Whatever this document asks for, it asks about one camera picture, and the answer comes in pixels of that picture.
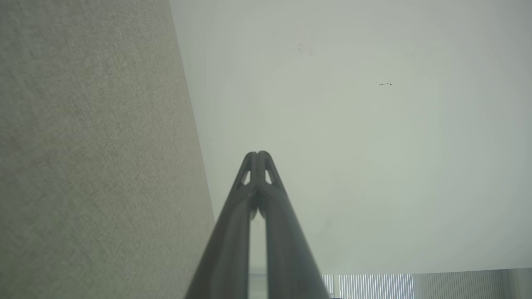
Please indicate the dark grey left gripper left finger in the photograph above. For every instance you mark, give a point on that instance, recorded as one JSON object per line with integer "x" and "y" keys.
{"x": 228, "y": 241}

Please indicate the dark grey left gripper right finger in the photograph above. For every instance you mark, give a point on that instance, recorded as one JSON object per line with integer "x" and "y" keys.
{"x": 286, "y": 245}

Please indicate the white vertical blinds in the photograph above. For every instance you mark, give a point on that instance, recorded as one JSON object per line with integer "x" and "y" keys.
{"x": 374, "y": 286}

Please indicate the grey fabric sofa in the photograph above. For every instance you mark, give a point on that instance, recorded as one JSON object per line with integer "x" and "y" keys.
{"x": 91, "y": 158}

